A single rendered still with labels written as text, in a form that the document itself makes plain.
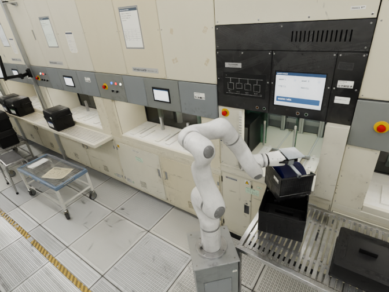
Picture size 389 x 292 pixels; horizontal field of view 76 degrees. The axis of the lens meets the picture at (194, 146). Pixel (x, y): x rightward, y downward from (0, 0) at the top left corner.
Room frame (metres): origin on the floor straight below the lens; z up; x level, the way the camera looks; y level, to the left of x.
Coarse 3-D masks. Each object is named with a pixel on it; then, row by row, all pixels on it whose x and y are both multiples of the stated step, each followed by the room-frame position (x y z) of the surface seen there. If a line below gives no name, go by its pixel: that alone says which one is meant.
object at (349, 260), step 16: (336, 240) 0.99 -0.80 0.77; (352, 240) 0.91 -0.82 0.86; (368, 240) 0.90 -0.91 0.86; (336, 256) 0.82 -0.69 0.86; (352, 256) 0.81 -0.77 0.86; (368, 256) 0.80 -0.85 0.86; (384, 256) 0.79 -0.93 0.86; (336, 272) 0.77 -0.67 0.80; (352, 272) 0.73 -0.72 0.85; (368, 272) 0.72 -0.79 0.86; (384, 272) 0.71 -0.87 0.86; (368, 288) 0.68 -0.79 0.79; (384, 288) 0.65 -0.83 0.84
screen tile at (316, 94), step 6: (300, 78) 1.44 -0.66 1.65; (300, 84) 1.43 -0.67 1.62; (306, 84) 1.41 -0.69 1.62; (312, 84) 1.40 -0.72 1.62; (318, 84) 1.37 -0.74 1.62; (300, 90) 1.43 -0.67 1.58; (306, 90) 1.41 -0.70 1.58; (312, 90) 1.39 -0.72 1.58; (318, 90) 1.37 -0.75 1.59; (306, 96) 1.41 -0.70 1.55; (312, 96) 1.39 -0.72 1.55; (318, 96) 1.37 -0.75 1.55
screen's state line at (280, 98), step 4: (276, 96) 1.52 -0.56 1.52; (280, 96) 1.50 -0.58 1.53; (276, 100) 1.52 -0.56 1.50; (280, 100) 1.50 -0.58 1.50; (284, 100) 1.49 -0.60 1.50; (288, 100) 1.47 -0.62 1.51; (292, 100) 1.46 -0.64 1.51; (296, 100) 1.44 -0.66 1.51; (300, 100) 1.43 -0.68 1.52; (304, 100) 1.41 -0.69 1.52; (308, 100) 1.40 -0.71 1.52; (312, 100) 1.39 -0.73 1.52; (316, 100) 1.37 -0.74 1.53; (308, 104) 1.40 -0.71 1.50; (312, 104) 1.38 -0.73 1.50; (316, 104) 1.37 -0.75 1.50
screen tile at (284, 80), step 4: (280, 80) 1.51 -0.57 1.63; (284, 80) 1.49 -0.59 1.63; (288, 80) 1.48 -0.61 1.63; (292, 80) 1.46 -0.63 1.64; (284, 84) 1.49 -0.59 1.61; (288, 84) 1.48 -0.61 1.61; (292, 84) 1.46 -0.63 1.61; (296, 84) 1.45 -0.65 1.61; (280, 88) 1.51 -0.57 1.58; (284, 88) 1.49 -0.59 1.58; (292, 88) 1.46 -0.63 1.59; (296, 88) 1.45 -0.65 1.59; (280, 92) 1.51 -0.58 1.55; (284, 92) 1.49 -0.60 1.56; (288, 92) 1.47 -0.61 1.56; (292, 92) 1.46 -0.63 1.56; (296, 92) 1.45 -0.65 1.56
